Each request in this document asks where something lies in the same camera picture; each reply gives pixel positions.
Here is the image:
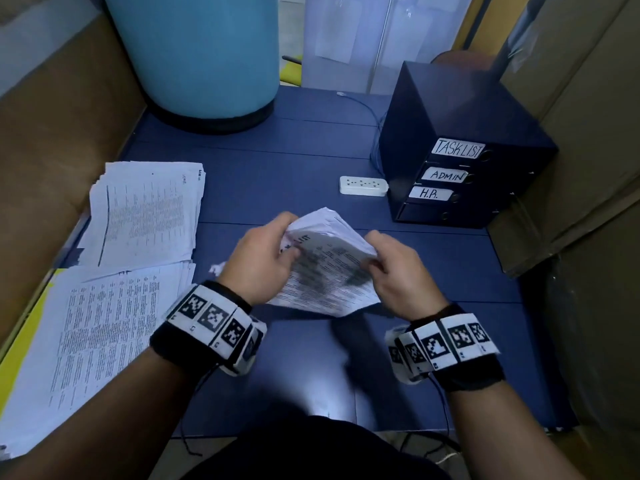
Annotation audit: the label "yellow folder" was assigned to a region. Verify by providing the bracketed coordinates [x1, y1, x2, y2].
[0, 279, 56, 416]

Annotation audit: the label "person's right forearm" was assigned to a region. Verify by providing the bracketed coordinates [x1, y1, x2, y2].
[445, 379, 586, 480]

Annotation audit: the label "black marker wristband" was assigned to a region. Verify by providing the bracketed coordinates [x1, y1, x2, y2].
[150, 281, 268, 378]
[385, 305, 506, 393]

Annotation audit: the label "white power strip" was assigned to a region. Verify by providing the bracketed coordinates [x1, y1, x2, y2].
[339, 175, 390, 198]

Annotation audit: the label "yellow plastic item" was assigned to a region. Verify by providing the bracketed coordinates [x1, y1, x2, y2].
[279, 57, 303, 88]

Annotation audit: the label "white partition panel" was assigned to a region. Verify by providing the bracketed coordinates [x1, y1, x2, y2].
[300, 0, 476, 96]

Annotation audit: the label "neat stack of printed papers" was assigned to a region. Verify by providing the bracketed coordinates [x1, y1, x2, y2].
[208, 207, 383, 318]
[78, 159, 207, 271]
[0, 259, 198, 458]

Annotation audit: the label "brown cardboard box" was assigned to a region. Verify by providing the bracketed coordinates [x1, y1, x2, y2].
[488, 0, 640, 278]

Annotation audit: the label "person's left forearm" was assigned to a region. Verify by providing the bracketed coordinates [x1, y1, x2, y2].
[0, 347, 196, 480]

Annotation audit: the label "person's left hand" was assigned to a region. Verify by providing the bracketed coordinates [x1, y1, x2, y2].
[217, 211, 301, 308]

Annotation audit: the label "person's right hand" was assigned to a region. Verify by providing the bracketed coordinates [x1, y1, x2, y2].
[363, 231, 449, 322]

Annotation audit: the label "teal cylindrical barrel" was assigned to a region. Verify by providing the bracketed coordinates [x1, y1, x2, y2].
[103, 0, 281, 134]

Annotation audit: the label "thin power cable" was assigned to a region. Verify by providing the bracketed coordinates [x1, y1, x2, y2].
[335, 91, 386, 176]

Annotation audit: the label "person's dark trousers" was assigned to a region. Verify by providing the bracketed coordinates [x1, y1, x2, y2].
[180, 415, 451, 480]

